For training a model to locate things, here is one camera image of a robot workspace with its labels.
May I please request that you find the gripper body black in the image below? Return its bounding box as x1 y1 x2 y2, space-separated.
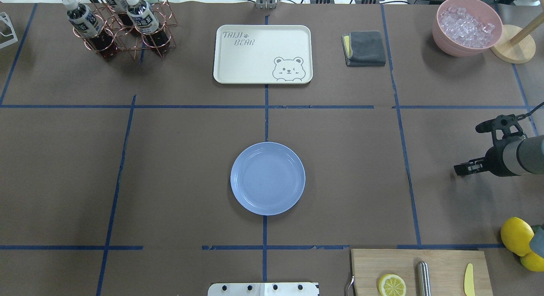
484 139 524 176

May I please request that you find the blue plate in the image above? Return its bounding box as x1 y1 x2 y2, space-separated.
230 142 306 216

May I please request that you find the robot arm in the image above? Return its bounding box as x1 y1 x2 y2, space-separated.
454 135 544 176

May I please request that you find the round yellow lemon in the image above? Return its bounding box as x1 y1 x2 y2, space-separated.
500 217 535 257

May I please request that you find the wooden cutting board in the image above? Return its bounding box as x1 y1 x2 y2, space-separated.
351 249 494 296

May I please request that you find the oblong yellow lemon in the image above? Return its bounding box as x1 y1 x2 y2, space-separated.
519 251 544 272

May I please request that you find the wooden cup stand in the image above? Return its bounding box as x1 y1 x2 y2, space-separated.
491 0 543 64

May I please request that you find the yellow plastic knife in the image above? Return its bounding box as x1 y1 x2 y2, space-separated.
464 263 475 296

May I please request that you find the steel cylinder with black cap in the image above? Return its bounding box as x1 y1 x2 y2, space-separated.
416 261 431 296

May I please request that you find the lemon half slice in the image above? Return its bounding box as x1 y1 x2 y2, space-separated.
377 273 407 296

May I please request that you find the pink bowl of ice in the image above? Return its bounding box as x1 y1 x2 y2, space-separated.
433 0 502 57

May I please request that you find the grey folded cloth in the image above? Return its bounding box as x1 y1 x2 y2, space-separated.
341 31 386 67

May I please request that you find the cream bear tray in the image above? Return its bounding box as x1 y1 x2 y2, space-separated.
212 25 313 85

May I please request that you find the tea bottle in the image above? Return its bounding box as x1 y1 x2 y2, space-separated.
126 0 170 56
62 0 118 60
105 0 139 37

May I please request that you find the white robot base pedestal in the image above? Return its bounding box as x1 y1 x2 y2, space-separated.
207 282 320 296

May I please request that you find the copper wire bottle rack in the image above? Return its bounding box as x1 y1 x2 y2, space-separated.
73 0 177 58

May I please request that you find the white wire rack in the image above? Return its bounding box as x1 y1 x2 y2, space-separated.
0 12 19 48

